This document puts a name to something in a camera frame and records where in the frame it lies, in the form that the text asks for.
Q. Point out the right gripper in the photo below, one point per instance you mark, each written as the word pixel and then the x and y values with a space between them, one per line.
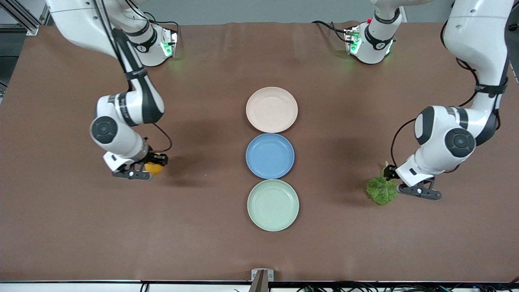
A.
pixel 156 158

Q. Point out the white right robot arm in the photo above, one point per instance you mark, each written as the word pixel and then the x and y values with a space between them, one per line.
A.
pixel 129 107

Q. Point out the yellow lemon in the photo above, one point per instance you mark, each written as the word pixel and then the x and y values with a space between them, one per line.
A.
pixel 155 168

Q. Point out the light green round plate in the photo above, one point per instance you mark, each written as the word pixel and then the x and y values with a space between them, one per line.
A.
pixel 273 205

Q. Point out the green lettuce leaf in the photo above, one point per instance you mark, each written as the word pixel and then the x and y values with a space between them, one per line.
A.
pixel 382 190

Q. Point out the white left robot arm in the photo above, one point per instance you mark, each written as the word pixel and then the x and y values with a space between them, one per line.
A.
pixel 450 138

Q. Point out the beige pink round plate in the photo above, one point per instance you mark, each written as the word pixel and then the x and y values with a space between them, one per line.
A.
pixel 271 109

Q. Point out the grey metal bar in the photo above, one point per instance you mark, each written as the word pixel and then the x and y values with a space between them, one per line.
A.
pixel 259 284

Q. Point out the blue round plate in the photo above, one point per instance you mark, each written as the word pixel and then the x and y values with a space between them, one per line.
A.
pixel 269 156

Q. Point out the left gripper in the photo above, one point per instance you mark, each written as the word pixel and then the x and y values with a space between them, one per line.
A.
pixel 390 172

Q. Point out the brown table mat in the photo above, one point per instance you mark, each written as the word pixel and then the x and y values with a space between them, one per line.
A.
pixel 202 223

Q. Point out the aluminium frame profile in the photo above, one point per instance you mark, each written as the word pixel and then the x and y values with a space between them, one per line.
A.
pixel 22 18

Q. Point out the grey metal bracket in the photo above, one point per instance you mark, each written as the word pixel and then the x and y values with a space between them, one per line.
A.
pixel 269 274

